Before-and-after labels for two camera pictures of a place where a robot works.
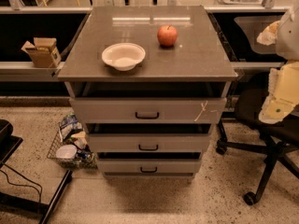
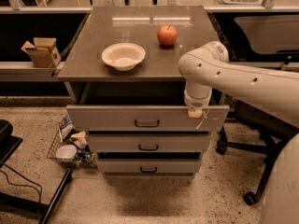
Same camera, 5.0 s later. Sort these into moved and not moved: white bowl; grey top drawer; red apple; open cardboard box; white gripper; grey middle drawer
Moved: grey top drawer; white gripper
Not moved: open cardboard box; white bowl; red apple; grey middle drawer
